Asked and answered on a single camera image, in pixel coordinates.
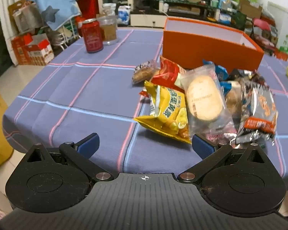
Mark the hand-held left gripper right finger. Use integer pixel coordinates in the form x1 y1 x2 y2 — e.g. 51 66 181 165
177 134 269 184

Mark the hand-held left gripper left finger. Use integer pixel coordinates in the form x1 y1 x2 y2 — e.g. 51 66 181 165
26 132 114 182

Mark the red silver snack packet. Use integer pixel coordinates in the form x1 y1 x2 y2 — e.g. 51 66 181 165
205 132 238 145

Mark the yellow snack packet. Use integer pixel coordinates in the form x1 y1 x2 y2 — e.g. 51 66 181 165
133 80 192 145

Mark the blue snack packet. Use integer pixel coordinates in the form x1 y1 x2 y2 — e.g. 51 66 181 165
203 59 229 81

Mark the clear brown pastry packet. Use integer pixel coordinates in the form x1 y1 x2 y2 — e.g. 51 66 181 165
132 60 161 85

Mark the orange box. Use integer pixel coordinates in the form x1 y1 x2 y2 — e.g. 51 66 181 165
163 17 265 71

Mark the clear round bun packet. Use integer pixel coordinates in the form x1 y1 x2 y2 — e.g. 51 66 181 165
180 62 238 137

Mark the blue plaid tablecloth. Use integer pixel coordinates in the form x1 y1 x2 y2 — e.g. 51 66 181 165
2 27 288 180

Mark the clear brown bread packet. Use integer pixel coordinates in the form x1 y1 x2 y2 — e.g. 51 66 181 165
218 80 243 120

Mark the grey orange snack packet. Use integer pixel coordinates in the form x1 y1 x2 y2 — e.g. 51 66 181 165
235 80 279 146

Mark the dark snack packet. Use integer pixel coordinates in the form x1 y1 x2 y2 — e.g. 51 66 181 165
228 68 267 84

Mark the red soda can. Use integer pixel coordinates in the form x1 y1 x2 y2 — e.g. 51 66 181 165
81 19 104 53

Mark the red white carton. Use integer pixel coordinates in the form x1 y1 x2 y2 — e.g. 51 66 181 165
11 34 54 66

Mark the glass jar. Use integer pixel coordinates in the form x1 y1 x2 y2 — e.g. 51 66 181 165
96 14 118 46

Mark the blue tissue pack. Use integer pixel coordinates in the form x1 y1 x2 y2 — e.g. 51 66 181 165
219 13 232 24

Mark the dark green bag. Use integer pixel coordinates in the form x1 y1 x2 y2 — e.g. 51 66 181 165
232 12 246 30

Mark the blue white bag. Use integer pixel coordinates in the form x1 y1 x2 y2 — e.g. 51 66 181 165
118 5 131 25

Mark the red folding chair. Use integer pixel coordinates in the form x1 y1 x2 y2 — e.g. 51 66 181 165
252 18 279 51

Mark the white television stand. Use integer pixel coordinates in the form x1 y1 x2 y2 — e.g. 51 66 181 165
130 0 243 28

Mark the red bag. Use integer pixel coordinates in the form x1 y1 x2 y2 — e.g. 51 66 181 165
75 0 99 20

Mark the brown cardboard box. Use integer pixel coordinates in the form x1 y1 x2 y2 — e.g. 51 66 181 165
8 1 42 34

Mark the blue star cloth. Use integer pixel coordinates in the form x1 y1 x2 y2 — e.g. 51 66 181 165
26 0 82 31

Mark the open cardboard box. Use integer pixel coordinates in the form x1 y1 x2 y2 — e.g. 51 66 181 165
239 0 263 18

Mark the white fridge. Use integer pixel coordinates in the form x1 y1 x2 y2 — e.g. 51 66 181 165
266 1 288 60

